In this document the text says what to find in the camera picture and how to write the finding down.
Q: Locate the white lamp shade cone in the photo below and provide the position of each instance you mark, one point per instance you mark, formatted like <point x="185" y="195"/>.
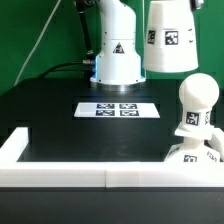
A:
<point x="170" y="42"/>

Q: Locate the white lamp bulb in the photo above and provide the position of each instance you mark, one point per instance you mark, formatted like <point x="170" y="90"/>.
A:
<point x="198" y="93"/>

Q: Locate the white lamp base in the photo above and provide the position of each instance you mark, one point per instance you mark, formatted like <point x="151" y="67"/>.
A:
<point x="200" y="145"/>

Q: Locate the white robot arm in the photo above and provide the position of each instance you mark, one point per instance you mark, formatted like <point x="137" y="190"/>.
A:
<point x="118" y="63"/>

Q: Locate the white marker sheet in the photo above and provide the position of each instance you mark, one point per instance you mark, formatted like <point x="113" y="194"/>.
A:
<point x="116" y="110"/>

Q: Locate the white U-shaped border fence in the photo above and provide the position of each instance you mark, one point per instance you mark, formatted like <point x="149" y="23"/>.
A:
<point x="14" y="173"/>

